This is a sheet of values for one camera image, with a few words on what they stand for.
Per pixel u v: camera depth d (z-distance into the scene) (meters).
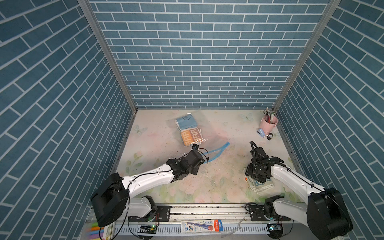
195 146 0.74
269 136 1.05
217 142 0.96
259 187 0.80
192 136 1.00
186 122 1.10
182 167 0.61
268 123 0.99
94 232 0.67
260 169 0.64
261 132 1.04
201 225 0.69
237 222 0.72
